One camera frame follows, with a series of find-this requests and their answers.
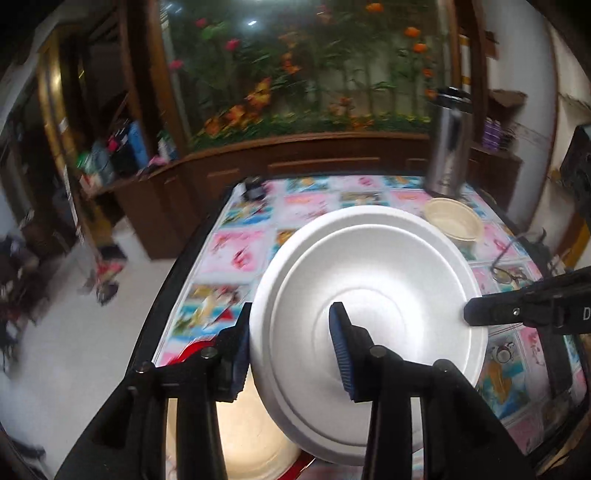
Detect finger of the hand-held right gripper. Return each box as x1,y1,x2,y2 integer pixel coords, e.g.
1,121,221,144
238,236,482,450
464,287,528,326

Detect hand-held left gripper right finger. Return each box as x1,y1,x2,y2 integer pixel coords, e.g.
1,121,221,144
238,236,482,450
329,302,536,480

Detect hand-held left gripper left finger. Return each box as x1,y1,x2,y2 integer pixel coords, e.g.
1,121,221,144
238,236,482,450
55,302,254,480

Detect red glass plate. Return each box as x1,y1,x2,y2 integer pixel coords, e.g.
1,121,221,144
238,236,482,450
173,336,324,480

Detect cream bowl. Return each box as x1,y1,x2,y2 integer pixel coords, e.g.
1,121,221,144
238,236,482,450
165,369,303,480
424,198,485,246

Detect eyeglasses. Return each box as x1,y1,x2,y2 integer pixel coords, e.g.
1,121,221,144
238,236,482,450
489,235,550,289

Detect black framed table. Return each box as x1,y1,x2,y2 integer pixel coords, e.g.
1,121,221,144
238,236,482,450
131,173,591,480

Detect black box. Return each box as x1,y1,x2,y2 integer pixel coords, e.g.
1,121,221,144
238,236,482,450
560,124,591,204

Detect steel thermos flask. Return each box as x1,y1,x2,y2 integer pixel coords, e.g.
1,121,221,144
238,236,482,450
425,88,474,197

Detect small black device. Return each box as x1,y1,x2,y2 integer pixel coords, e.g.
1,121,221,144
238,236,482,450
244,178,269,201

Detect wooden cabinet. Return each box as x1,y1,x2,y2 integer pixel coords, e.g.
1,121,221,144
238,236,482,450
78,131,525,259

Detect blue box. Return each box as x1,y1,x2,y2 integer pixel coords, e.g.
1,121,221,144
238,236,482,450
129,122,148,169

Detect aquarium with artificial plants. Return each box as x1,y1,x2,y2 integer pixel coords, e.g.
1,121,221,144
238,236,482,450
157,0,462,153

